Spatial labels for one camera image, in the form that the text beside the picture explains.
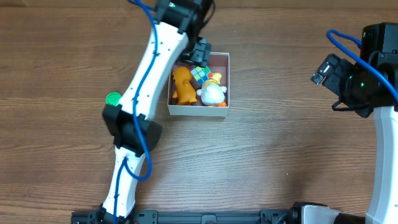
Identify blue cable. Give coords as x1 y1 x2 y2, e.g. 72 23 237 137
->
112 0 160 224
326 29 398 105

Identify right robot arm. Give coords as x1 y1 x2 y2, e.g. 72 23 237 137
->
278 22 397 223

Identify green round plastic toy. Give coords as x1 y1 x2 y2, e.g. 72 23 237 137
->
105 91 122 106

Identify orange dinosaur toy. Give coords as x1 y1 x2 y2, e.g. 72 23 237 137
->
172 67 197 105

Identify right blue cable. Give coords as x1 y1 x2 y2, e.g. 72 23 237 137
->
326 29 398 105

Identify left blue cable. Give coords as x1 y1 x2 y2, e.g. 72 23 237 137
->
112 0 160 224

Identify colourful puzzle cube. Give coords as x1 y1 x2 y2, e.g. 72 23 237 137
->
189 66 213 85

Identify white open cardboard box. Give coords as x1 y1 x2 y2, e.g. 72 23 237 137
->
168 52 229 117

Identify white plush duck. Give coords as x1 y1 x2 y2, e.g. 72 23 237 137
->
197 73 228 107

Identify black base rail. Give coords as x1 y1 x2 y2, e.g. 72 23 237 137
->
70 210 296 224

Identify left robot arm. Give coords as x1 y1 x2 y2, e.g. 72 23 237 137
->
71 0 216 223

